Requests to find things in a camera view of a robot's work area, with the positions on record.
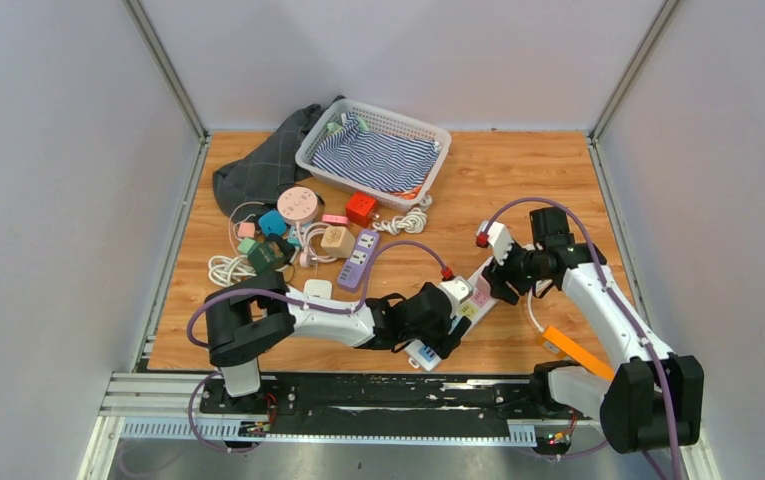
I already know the pink coiled cable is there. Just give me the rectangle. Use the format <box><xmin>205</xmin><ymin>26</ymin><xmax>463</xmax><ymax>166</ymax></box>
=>
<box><xmin>295</xmin><ymin>221</ymin><xmax>334</xmax><ymax>270</ymax></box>

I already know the round pink power socket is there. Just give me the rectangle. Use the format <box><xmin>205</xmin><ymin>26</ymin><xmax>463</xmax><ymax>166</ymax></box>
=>
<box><xmin>276</xmin><ymin>186</ymin><xmax>321</xmax><ymax>225</ymax></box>

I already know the white cable of orange strip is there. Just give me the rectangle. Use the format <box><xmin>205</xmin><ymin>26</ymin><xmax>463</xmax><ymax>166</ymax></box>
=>
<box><xmin>527</xmin><ymin>279</ymin><xmax>552</xmax><ymax>334</ymax></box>

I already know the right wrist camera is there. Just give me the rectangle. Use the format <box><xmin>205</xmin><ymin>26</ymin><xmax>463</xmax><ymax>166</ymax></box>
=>
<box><xmin>477</xmin><ymin>221</ymin><xmax>515</xmax><ymax>266</ymax></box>

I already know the pink cube plug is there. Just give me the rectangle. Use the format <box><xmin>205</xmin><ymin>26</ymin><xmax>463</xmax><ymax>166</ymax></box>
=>
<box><xmin>321</xmin><ymin>214</ymin><xmax>350</xmax><ymax>226</ymax></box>

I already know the blue cube plug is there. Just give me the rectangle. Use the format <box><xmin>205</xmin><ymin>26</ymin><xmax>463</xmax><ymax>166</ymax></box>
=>
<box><xmin>257</xmin><ymin>210</ymin><xmax>288</xmax><ymax>237</ymax></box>

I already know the white long power strip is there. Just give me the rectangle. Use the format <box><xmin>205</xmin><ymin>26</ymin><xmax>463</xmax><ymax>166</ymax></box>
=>
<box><xmin>404</xmin><ymin>257</ymin><xmax>498</xmax><ymax>372</ymax></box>

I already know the small green plug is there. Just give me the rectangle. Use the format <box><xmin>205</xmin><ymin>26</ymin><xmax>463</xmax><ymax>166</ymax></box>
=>
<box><xmin>237</xmin><ymin>238</ymin><xmax>259</xmax><ymax>255</ymax></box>

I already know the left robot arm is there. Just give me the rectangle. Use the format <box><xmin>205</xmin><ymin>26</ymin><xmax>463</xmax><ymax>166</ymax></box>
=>
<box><xmin>191</xmin><ymin>272</ymin><xmax>474</xmax><ymax>413</ymax></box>

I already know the white cube plug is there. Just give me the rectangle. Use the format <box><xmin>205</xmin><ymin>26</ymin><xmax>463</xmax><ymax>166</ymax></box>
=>
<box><xmin>303</xmin><ymin>279</ymin><xmax>333</xmax><ymax>299</ymax></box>

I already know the small pink plug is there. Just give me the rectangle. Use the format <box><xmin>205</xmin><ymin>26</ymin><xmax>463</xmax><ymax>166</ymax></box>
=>
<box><xmin>235</xmin><ymin>221</ymin><xmax>257</xmax><ymax>239</ymax></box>

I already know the white plastic basket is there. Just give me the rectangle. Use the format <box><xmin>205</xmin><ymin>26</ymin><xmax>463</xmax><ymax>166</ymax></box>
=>
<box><xmin>295</xmin><ymin>98</ymin><xmax>452</xmax><ymax>212</ymax></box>

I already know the blue striped cloth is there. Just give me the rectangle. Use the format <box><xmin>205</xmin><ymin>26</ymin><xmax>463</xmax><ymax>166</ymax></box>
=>
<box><xmin>312</xmin><ymin>112</ymin><xmax>440</xmax><ymax>195</ymax></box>

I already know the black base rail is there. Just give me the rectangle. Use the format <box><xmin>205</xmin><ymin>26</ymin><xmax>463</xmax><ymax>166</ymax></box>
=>
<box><xmin>198</xmin><ymin>372</ymin><xmax>570</xmax><ymax>438</ymax></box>

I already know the dark green dragon cube plug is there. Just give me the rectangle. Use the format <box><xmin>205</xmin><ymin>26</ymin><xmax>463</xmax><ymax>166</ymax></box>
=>
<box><xmin>247</xmin><ymin>241</ymin><xmax>295</xmax><ymax>274</ymax></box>

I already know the beige cube plug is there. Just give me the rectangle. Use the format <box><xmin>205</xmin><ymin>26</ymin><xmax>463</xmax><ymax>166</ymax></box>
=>
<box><xmin>320</xmin><ymin>226</ymin><xmax>356</xmax><ymax>259</ymax></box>

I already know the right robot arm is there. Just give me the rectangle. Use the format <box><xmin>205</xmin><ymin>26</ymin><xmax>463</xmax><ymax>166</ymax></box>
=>
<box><xmin>476</xmin><ymin>204</ymin><xmax>704</xmax><ymax>454</ymax></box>

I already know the purple power strip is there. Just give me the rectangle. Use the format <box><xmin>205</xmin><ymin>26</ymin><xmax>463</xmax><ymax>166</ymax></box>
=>
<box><xmin>337</xmin><ymin>229</ymin><xmax>380</xmax><ymax>292</ymax></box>

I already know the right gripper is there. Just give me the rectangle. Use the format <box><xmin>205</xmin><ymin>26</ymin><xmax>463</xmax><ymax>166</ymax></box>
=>
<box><xmin>482</xmin><ymin>235</ymin><xmax>546</xmax><ymax>305</ymax></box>

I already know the white cable of purple strip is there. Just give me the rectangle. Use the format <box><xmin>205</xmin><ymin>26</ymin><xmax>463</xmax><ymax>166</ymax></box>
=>
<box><xmin>371</xmin><ymin>195</ymin><xmax>435</xmax><ymax>237</ymax></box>

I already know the orange power strip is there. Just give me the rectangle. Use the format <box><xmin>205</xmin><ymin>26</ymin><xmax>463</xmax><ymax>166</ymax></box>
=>
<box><xmin>539</xmin><ymin>326</ymin><xmax>614</xmax><ymax>380</ymax></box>

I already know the red cube plug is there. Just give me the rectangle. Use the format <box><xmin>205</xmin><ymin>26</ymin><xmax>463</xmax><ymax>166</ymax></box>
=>
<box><xmin>345</xmin><ymin>191</ymin><xmax>378</xmax><ymax>228</ymax></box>

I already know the dark grey checked cloth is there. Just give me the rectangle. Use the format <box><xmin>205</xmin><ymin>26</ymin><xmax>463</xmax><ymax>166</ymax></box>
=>
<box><xmin>212</xmin><ymin>104</ymin><xmax>324</xmax><ymax>220</ymax></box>

